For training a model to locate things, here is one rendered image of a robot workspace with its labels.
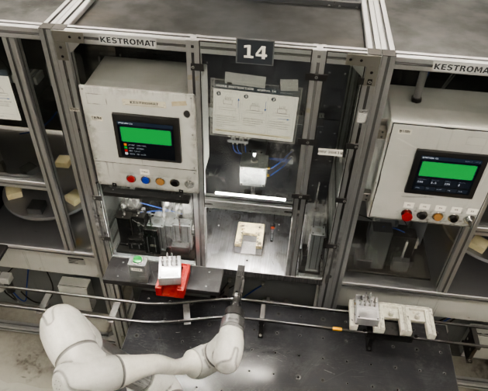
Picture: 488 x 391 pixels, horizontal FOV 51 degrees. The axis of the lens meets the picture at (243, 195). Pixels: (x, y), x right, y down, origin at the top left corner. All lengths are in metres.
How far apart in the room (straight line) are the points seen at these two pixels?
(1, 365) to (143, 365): 1.88
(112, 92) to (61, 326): 0.82
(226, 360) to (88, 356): 0.51
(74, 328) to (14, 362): 1.83
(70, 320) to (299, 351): 1.18
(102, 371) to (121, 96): 0.94
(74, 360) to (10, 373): 1.85
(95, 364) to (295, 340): 1.17
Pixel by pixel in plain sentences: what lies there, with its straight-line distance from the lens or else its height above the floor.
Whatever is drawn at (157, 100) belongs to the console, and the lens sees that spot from 1.89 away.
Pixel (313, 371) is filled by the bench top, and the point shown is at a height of 0.68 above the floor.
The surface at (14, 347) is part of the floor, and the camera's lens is 3.50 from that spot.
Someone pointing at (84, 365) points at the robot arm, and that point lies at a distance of 1.57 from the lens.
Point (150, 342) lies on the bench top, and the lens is 2.50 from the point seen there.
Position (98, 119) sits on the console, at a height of 1.69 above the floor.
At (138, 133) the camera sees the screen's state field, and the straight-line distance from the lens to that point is 1.97.
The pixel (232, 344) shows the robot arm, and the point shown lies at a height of 1.17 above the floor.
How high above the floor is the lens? 2.77
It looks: 42 degrees down
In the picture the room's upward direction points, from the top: 2 degrees clockwise
